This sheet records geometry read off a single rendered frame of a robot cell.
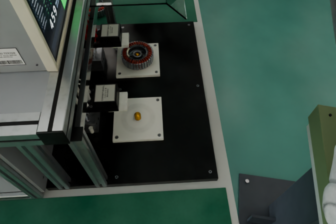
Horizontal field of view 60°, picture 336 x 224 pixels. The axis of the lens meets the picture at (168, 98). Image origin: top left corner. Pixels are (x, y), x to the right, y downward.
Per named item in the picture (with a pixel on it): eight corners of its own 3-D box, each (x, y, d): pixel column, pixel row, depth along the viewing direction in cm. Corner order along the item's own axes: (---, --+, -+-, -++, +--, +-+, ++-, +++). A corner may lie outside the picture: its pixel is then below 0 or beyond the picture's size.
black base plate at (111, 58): (193, 25, 118) (193, 21, 116) (217, 180, 82) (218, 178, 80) (76, 30, 116) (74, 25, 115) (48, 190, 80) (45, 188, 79)
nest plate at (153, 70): (158, 45, 109) (158, 42, 108) (160, 76, 100) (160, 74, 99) (118, 46, 108) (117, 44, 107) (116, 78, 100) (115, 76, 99)
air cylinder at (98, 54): (105, 54, 106) (102, 44, 101) (104, 70, 102) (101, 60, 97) (91, 55, 106) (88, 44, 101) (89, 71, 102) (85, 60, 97)
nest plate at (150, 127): (161, 98, 95) (161, 96, 94) (163, 140, 87) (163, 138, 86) (115, 100, 95) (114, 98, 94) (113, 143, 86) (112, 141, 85)
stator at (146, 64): (153, 46, 107) (152, 39, 103) (154, 70, 100) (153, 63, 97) (122, 48, 106) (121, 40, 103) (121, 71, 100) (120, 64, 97)
